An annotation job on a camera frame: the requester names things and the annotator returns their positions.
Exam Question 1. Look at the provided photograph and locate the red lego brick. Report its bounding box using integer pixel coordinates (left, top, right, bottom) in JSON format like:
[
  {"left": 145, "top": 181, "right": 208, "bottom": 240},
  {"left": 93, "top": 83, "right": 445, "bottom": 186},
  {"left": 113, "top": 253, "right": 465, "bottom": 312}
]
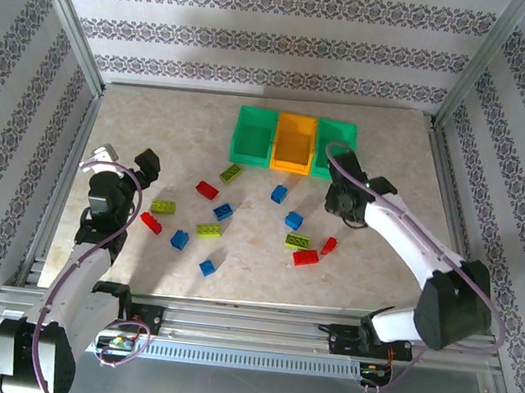
[
  {"left": 194, "top": 180, "right": 221, "bottom": 202},
  {"left": 290, "top": 248, "right": 320, "bottom": 270},
  {"left": 138, "top": 211, "right": 166, "bottom": 237}
]

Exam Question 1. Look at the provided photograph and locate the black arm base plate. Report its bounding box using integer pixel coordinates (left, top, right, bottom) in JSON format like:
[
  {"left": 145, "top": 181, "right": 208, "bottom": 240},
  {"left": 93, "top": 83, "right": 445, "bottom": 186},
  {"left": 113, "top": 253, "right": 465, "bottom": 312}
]
[
  {"left": 327, "top": 322, "right": 417, "bottom": 366},
  {"left": 123, "top": 302, "right": 167, "bottom": 337}
]

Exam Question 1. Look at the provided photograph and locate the lime green lego brick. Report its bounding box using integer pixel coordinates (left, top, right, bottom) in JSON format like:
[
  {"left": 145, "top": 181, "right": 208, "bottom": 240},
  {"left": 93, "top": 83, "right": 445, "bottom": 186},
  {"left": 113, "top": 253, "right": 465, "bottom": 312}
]
[
  {"left": 195, "top": 221, "right": 223, "bottom": 240},
  {"left": 218, "top": 161, "right": 244, "bottom": 186},
  {"left": 150, "top": 198, "right": 177, "bottom": 217},
  {"left": 283, "top": 233, "right": 313, "bottom": 253}
]

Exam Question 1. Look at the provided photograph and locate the aluminium side rail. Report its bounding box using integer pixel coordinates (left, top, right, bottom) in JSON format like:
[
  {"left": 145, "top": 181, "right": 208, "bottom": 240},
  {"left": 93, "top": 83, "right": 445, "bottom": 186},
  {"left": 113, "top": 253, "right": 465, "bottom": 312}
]
[
  {"left": 14, "top": 83, "right": 107, "bottom": 294},
  {"left": 404, "top": 114, "right": 514, "bottom": 337}
]

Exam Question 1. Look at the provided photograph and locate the slotted grey cable duct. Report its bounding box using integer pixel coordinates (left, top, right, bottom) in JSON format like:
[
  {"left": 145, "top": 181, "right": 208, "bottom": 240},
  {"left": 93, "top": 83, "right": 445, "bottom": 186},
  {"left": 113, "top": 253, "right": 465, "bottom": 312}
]
[{"left": 86, "top": 331, "right": 366, "bottom": 385}]

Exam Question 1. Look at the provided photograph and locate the green plastic bin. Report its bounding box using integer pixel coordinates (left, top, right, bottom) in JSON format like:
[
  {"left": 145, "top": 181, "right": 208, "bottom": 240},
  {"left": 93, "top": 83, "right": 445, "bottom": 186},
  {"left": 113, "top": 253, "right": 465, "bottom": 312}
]
[
  {"left": 226, "top": 103, "right": 282, "bottom": 170},
  {"left": 309, "top": 117, "right": 360, "bottom": 183}
]

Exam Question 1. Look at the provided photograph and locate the small circuit board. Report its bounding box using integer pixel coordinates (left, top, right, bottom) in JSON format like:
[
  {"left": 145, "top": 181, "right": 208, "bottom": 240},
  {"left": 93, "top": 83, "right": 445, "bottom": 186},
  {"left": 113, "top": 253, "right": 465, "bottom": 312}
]
[
  {"left": 357, "top": 363, "right": 394, "bottom": 382},
  {"left": 95, "top": 332, "right": 139, "bottom": 353}
]

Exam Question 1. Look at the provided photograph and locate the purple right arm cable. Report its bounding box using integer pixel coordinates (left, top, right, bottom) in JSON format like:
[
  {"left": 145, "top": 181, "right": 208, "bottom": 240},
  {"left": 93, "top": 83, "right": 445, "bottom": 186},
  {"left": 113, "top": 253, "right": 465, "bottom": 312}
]
[{"left": 297, "top": 139, "right": 525, "bottom": 393}]

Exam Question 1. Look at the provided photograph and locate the aluminium frame post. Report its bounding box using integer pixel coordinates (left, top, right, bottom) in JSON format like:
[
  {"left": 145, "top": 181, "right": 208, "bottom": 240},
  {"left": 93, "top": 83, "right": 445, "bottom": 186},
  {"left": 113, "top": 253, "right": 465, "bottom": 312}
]
[
  {"left": 11, "top": 0, "right": 116, "bottom": 99},
  {"left": 431, "top": 0, "right": 525, "bottom": 139}
]

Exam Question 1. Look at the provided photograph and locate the orange plastic bin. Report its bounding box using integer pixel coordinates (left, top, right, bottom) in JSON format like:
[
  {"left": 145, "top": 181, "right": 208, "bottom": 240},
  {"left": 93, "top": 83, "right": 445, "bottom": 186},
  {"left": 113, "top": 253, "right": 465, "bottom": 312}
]
[{"left": 268, "top": 110, "right": 321, "bottom": 179}]

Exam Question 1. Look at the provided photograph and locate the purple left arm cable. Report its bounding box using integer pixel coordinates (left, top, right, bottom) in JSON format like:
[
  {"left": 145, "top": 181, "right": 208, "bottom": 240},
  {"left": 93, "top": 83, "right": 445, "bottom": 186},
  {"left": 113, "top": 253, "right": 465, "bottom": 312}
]
[{"left": 25, "top": 156, "right": 171, "bottom": 393}]

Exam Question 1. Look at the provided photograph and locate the aluminium mounting rail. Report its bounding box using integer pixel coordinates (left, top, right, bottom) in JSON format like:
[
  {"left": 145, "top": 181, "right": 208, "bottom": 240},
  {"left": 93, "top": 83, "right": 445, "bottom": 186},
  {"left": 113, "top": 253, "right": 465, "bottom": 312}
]
[{"left": 0, "top": 270, "right": 507, "bottom": 379}]

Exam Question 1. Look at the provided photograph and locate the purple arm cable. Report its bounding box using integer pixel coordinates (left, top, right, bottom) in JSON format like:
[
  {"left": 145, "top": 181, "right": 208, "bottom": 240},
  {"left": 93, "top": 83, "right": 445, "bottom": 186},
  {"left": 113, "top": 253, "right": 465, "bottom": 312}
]
[
  {"left": 25, "top": 156, "right": 171, "bottom": 393},
  {"left": 297, "top": 139, "right": 525, "bottom": 393}
]

